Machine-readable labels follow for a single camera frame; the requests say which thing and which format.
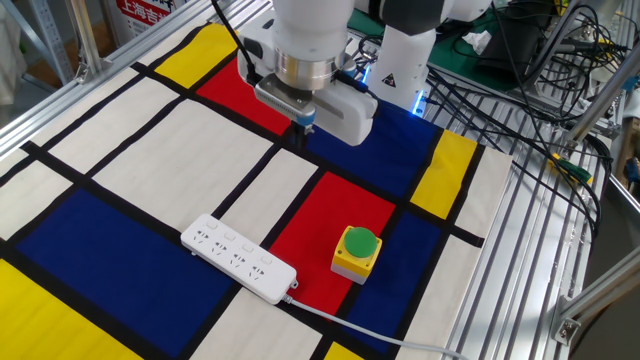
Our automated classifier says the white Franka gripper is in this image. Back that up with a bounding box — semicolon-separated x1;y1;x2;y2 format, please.
236;19;379;150

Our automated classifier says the white power strip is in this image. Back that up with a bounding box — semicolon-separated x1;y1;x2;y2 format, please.
180;213;300;305

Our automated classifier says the yellow box green push button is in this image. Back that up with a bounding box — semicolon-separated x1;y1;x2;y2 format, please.
330;225;384;286

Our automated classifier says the Mondrian colour block tablecloth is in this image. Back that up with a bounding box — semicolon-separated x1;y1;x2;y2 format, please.
0;22;514;360

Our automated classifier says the green mat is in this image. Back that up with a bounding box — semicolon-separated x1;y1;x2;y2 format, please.
347;7;534;92

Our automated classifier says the red white Chinese sign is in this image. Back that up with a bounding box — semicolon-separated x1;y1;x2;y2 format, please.
107;0;201;41

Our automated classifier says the crumpled white paper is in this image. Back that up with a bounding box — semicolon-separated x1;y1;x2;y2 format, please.
460;29;495;56

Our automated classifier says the black bag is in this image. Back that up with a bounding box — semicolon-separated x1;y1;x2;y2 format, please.
473;4;549;77

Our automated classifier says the grey perforated steel upright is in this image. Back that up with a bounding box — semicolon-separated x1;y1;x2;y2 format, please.
27;0;76;86

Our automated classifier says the green yellow tool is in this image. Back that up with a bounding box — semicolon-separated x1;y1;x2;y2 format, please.
546;153;595;186

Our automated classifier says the white cloth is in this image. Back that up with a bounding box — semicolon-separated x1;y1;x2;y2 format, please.
0;0;27;107

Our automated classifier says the silver gripper-mounted camera box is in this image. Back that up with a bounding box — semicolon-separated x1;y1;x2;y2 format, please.
253;73;317;126

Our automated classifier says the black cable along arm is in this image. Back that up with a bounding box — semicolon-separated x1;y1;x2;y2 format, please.
209;0;264;86

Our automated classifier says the grey power strip cable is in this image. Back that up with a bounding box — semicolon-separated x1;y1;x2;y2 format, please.
282;294;469;360

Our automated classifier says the aluminium upright post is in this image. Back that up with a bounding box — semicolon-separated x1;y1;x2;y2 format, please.
64;0;104;84

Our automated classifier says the aluminium table edge rail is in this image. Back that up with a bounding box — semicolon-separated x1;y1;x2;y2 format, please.
0;0;271;161

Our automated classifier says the thin aluminium slanted post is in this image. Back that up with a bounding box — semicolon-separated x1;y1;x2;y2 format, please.
522;0;589;89

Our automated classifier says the thick black cable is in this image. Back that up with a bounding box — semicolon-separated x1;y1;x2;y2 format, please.
427;67;615;240

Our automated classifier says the thick aluminium slanted post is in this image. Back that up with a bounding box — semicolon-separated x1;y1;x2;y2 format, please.
563;52;640;147

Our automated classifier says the aluminium beam with bracket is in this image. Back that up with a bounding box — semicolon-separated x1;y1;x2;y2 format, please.
551;244;640;347

